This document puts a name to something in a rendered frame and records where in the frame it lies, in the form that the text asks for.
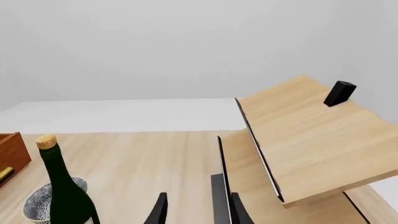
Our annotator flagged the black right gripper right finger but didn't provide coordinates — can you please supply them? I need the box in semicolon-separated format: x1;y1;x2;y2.
231;192;256;224

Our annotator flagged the small black block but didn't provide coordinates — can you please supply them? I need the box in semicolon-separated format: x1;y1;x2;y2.
323;80;358;108

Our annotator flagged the brass drawer handle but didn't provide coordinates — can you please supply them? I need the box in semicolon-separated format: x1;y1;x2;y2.
0;166;16;182

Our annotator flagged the blue patterned ceramic bowl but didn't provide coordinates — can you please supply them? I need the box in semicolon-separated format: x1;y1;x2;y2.
24;176;90;224

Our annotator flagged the red-brown wooden cabinet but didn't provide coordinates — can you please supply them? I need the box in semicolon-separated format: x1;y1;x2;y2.
0;131;33;189

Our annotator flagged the dark green corked bottle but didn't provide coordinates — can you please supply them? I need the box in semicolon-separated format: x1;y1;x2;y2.
35;134;101;224

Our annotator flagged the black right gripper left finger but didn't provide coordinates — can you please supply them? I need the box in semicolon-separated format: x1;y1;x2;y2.
144;192;169;224

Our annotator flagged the pale wooden two-tier shelf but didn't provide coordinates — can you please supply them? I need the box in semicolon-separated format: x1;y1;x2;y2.
211;74;398;224

